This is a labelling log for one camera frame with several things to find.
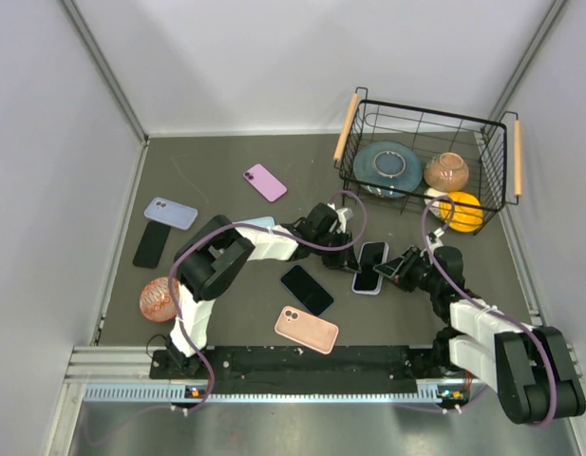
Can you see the light blue phone case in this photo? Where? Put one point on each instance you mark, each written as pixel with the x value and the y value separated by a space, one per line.
pixel 261 222

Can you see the lavender phone case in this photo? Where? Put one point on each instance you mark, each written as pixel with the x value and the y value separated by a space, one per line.
pixel 355 287

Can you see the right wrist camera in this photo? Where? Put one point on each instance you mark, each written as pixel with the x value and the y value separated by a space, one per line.
pixel 433 238

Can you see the white small dish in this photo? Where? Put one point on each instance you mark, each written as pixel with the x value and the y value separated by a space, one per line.
pixel 434 207

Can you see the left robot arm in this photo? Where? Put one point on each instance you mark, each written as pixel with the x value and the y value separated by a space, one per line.
pixel 205 267

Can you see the pink phone case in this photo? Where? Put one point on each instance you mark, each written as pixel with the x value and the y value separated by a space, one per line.
pixel 307 330

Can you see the black phone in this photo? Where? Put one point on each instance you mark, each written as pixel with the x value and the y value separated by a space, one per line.
pixel 371 268
pixel 150 248

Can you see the dark blue phone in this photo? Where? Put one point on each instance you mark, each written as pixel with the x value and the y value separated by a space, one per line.
pixel 306 290

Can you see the brown ceramic bowl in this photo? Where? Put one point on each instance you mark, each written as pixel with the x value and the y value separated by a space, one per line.
pixel 447 172

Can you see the red patterned bowl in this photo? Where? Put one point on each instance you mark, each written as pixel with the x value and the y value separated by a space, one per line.
pixel 156 303

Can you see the magenta phone case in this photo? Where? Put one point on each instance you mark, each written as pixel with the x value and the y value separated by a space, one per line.
pixel 265 183

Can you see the lavender case at left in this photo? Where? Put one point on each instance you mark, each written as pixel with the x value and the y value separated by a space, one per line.
pixel 171 213

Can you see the black wire basket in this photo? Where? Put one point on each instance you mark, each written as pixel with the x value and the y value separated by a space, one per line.
pixel 492 149

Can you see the white slotted cable duct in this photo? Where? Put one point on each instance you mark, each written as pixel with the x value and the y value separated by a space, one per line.
pixel 182 394

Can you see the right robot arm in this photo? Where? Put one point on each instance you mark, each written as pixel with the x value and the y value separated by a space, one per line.
pixel 530 368

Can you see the yellow bowl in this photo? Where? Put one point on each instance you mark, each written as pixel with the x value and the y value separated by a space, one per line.
pixel 468 213

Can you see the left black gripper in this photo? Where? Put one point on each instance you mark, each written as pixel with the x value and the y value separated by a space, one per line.
pixel 341 260

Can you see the blue ceramic plate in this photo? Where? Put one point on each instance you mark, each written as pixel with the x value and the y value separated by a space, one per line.
pixel 388 169

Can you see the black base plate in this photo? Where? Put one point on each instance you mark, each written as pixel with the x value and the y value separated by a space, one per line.
pixel 346 370

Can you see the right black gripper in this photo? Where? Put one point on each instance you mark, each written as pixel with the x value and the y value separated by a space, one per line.
pixel 401 266

